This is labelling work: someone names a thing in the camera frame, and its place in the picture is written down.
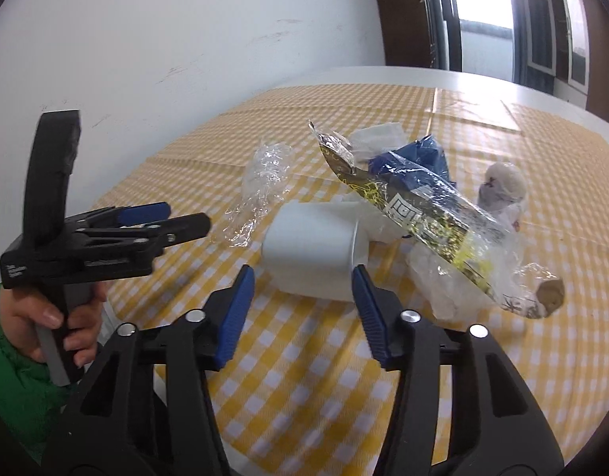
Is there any white tissue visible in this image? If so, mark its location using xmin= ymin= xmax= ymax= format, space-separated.
xmin=351 ymin=121 xmax=407 ymax=159

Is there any brown glass door cabinet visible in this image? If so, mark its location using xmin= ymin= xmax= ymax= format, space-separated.
xmin=559 ymin=0 xmax=609 ymax=125

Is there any clear plastic wrap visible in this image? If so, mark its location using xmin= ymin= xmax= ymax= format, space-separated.
xmin=210 ymin=141 xmax=294 ymax=249

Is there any blue plastic bag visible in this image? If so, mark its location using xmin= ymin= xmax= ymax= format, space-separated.
xmin=368 ymin=135 xmax=451 ymax=192

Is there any clear plastic bag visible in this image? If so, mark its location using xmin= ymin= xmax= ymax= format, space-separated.
xmin=406 ymin=238 xmax=523 ymax=321

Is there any person's left hand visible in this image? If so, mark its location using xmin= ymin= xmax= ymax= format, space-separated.
xmin=0 ymin=285 xmax=108 ymax=369

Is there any yellow checkered tablecloth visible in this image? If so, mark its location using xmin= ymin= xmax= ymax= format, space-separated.
xmin=94 ymin=83 xmax=609 ymax=457

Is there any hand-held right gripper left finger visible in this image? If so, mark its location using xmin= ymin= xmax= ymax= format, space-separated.
xmin=42 ymin=264 xmax=256 ymax=476

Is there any crumpled white paper ball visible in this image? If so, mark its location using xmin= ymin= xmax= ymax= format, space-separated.
xmin=478 ymin=161 xmax=527 ymax=224

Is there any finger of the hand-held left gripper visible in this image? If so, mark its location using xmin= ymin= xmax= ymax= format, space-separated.
xmin=67 ymin=202 xmax=170 ymax=231
xmin=79 ymin=212 xmax=212 ymax=261

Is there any grey glass door cabinet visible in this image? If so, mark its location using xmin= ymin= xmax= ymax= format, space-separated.
xmin=520 ymin=0 xmax=558 ymax=92

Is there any gold and black snack wrapper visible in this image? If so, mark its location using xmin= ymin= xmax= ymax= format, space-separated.
xmin=307 ymin=119 xmax=565 ymax=319

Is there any white paper cup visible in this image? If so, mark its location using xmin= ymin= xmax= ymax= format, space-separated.
xmin=262 ymin=202 xmax=370 ymax=303

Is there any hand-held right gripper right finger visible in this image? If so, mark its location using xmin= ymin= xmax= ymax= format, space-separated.
xmin=351 ymin=264 xmax=565 ymax=476

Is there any brown door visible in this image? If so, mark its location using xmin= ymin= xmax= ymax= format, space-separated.
xmin=369 ymin=0 xmax=464 ymax=71

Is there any person's left forearm green sleeve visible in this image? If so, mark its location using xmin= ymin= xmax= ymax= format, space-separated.
xmin=0 ymin=282 xmax=75 ymax=463

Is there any white table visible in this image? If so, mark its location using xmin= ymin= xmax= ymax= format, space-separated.
xmin=94 ymin=65 xmax=609 ymax=457

